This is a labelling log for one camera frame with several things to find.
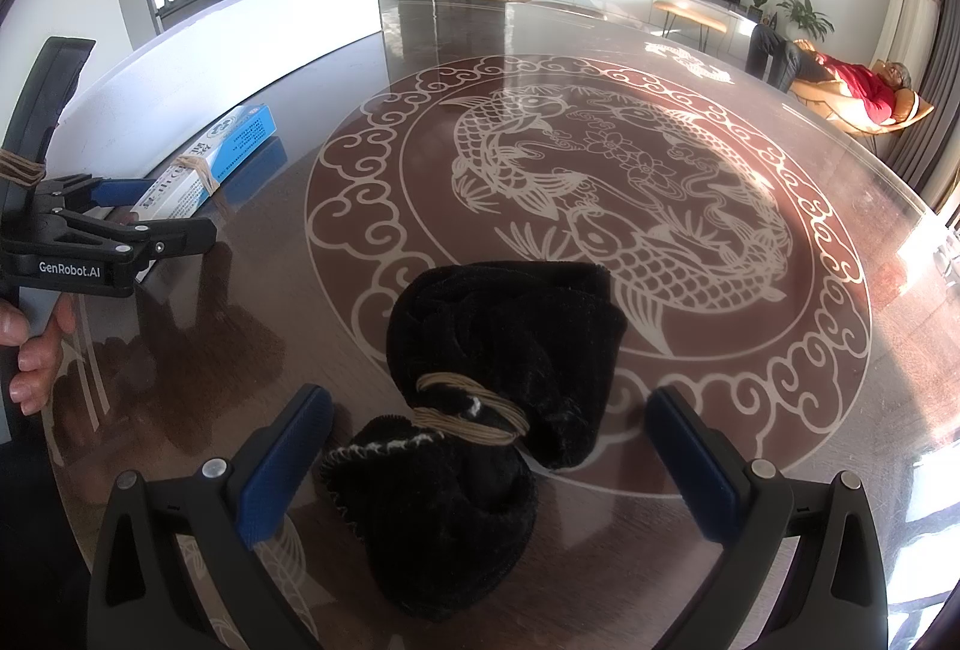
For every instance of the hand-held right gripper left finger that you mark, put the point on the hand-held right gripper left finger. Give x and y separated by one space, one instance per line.
285 462

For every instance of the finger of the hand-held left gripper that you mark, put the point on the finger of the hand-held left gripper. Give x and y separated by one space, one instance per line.
180 238
127 193

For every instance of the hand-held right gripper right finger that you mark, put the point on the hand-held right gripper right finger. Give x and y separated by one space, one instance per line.
694 462

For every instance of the blue and white box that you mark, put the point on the blue and white box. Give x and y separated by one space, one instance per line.
240 136

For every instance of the person's left forearm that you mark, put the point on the person's left forearm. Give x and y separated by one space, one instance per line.
30 507

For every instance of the brown patterned desktop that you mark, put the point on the brown patterned desktop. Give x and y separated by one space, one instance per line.
787 507

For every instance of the person's left hand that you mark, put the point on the person's left hand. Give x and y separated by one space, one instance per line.
41 365

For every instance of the long white board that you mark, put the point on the long white board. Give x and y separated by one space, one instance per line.
262 35

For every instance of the grey curtain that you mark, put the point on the grey curtain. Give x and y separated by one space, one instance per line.
930 155

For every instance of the orange armchair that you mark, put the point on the orange armchair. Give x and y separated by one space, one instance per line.
915 110

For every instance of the wooden bench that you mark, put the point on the wooden bench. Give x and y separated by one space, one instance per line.
690 14

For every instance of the leafy potted plant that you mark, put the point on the leafy potted plant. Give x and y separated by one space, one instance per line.
806 17

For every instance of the small potted plant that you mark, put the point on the small potted plant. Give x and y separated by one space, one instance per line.
757 2

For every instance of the covered standing air conditioner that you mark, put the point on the covered standing air conditioner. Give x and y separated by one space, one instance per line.
911 5

